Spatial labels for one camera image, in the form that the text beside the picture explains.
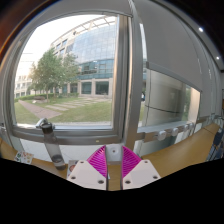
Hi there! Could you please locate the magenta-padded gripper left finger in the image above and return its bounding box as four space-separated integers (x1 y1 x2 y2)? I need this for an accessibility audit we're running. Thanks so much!
66 144 108 192

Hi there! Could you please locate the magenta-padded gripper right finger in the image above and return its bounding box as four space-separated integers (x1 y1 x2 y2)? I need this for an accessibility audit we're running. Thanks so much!
120 145 162 191

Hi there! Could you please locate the small printed card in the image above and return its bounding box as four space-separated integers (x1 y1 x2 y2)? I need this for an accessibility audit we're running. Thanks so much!
14 151 35 165

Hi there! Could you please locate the green tree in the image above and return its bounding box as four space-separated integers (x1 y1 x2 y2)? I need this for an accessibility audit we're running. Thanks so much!
29 48 80 100

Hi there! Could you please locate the glass-fronted building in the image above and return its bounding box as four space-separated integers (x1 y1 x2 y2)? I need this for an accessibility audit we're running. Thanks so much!
50 15 118 97

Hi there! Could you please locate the grey roller blind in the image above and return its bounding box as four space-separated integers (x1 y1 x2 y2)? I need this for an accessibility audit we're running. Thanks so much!
133 0 205 93

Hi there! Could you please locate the row of white wall sockets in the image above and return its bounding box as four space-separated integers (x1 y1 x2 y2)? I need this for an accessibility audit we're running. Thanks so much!
153 121 195 142

